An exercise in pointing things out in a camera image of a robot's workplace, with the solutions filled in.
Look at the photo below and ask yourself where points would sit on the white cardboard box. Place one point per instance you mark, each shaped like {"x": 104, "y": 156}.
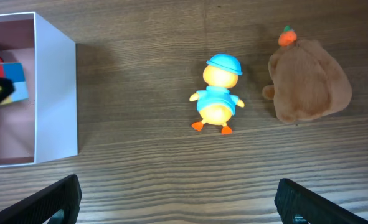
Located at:
{"x": 42, "y": 127}

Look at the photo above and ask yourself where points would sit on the brown plush capybara toy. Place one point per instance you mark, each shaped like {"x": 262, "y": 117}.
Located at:
{"x": 308, "y": 83}

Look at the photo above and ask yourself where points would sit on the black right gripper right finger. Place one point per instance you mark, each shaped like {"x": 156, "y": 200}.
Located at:
{"x": 296, "y": 204}

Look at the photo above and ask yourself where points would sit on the multicoloured puzzle cube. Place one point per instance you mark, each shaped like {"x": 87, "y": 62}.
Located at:
{"x": 15, "y": 73}

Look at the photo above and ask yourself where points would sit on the yellow duck toy blue hat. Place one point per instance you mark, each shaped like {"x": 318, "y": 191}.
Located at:
{"x": 215, "y": 104}

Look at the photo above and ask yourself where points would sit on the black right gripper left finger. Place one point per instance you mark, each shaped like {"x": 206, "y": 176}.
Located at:
{"x": 57, "y": 203}

